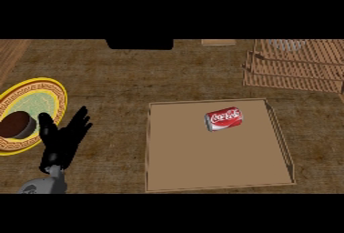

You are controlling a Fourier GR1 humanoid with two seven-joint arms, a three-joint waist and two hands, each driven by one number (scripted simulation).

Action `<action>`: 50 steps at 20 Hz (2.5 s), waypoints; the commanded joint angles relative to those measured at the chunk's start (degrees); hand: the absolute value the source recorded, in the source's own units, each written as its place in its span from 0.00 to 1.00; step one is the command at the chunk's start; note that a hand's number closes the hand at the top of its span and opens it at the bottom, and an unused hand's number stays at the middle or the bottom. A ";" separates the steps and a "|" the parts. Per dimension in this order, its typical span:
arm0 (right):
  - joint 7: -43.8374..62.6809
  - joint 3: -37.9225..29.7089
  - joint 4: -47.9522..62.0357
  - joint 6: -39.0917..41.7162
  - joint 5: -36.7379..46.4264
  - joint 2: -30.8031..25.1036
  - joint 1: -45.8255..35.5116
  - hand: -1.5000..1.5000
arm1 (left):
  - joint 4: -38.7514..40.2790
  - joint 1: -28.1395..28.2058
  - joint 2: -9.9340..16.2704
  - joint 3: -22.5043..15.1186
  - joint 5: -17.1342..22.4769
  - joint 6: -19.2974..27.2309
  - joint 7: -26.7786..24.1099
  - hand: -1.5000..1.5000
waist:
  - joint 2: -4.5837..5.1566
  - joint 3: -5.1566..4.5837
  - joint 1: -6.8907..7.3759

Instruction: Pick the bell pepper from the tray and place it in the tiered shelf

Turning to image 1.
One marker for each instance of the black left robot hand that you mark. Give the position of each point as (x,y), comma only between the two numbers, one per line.
(62,139)

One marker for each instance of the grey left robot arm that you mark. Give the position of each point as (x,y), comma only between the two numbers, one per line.
(47,183)

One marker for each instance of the brown wooden tray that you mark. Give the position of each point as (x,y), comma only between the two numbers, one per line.
(214,148)

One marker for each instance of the wooden slatted tiered shelf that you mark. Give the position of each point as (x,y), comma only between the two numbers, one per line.
(297,65)

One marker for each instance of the yellow patterned round plate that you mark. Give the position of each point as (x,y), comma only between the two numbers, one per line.
(37,101)

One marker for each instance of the black box appliance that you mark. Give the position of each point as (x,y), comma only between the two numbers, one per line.
(139,44)

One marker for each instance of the red soda can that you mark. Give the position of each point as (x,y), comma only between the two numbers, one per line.
(223,118)

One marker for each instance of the pale wooden block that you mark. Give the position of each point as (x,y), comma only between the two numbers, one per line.
(217,42)

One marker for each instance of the white ribbed object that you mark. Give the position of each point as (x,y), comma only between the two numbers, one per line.
(286,44)

